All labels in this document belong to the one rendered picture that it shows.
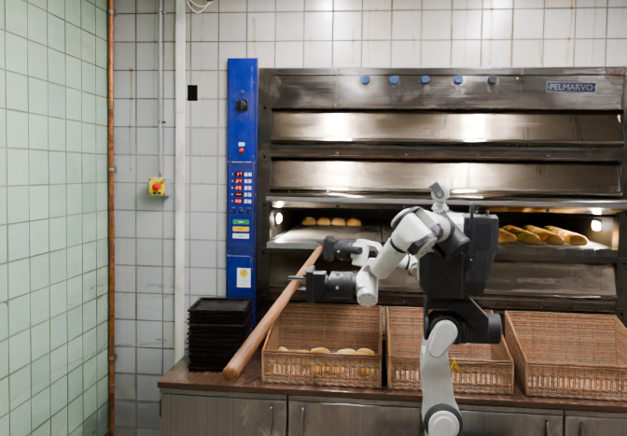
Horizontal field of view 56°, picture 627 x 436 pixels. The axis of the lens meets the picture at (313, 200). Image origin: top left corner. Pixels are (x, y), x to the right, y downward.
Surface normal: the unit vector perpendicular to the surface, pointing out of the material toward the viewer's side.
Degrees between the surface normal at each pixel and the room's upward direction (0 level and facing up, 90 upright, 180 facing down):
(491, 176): 70
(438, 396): 90
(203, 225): 90
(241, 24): 90
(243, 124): 90
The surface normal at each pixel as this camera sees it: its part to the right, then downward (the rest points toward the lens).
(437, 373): 0.00, 0.45
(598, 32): -0.10, 0.05
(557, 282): -0.09, -0.29
